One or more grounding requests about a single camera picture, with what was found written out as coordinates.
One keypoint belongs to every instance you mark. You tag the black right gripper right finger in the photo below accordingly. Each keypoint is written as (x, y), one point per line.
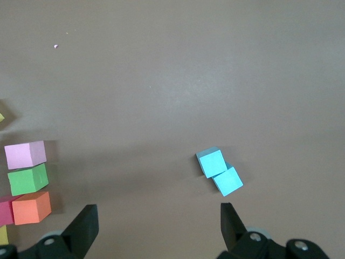
(233, 232)

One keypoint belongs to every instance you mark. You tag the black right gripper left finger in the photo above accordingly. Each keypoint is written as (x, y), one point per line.
(81, 232)

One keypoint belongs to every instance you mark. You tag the orange foam cube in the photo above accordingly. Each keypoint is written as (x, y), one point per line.
(29, 210)

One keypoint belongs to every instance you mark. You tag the green foam cube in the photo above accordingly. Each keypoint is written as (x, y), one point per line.
(27, 180)

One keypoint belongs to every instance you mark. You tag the red foam cube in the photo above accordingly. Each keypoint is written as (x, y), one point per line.
(6, 211)

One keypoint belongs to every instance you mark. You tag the yellow foam cube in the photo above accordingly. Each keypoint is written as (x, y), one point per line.
(1, 117)
(3, 235)

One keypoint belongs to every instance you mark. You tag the pink foam cube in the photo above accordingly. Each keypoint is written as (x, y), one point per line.
(23, 156)

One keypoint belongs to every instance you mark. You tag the cyan foam cube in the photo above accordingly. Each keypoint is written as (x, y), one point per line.
(229, 182)
(213, 163)

